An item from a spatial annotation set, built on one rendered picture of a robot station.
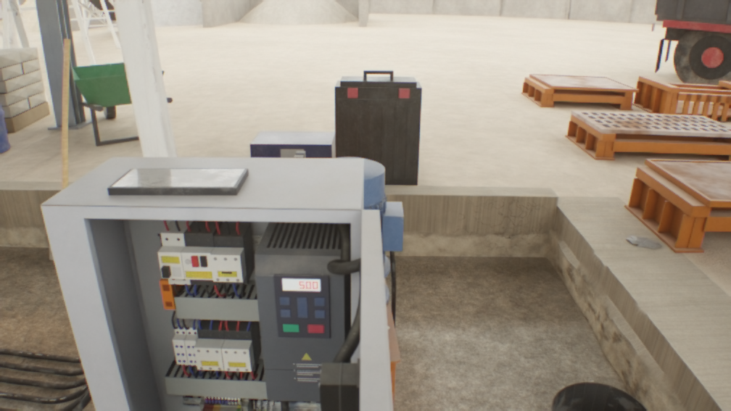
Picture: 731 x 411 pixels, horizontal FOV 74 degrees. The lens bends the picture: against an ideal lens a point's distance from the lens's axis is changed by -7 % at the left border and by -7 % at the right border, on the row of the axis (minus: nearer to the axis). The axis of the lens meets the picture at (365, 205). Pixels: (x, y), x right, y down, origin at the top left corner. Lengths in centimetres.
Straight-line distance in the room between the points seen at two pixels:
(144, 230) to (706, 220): 258
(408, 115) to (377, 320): 274
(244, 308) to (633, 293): 188
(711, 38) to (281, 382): 826
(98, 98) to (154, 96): 341
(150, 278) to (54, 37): 461
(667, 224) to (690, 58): 579
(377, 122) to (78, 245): 256
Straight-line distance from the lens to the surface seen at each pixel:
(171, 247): 82
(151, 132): 130
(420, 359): 238
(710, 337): 229
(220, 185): 68
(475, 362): 240
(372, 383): 36
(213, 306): 86
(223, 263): 78
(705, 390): 202
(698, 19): 863
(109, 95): 468
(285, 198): 65
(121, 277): 93
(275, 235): 74
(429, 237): 315
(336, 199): 64
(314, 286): 67
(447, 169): 367
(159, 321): 98
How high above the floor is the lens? 149
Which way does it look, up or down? 22 degrees down
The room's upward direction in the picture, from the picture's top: 1 degrees clockwise
